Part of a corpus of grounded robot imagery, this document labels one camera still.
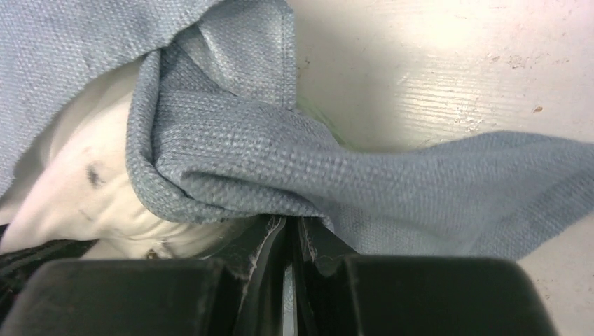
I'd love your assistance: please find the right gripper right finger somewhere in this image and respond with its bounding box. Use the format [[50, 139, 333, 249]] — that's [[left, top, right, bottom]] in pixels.
[[294, 218, 557, 336]]

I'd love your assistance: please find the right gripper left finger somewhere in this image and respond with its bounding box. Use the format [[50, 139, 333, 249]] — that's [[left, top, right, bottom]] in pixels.
[[1, 216, 286, 335]]

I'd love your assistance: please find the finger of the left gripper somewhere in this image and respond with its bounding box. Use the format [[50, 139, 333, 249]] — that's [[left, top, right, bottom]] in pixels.
[[1, 239, 97, 321]]

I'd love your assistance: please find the cream white pillow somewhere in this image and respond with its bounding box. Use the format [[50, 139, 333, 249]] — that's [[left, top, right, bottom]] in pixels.
[[1, 61, 255, 259]]

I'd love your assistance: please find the patchwork and blue pillowcase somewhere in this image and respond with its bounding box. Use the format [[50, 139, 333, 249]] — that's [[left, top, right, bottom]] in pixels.
[[1, 1, 593, 259]]

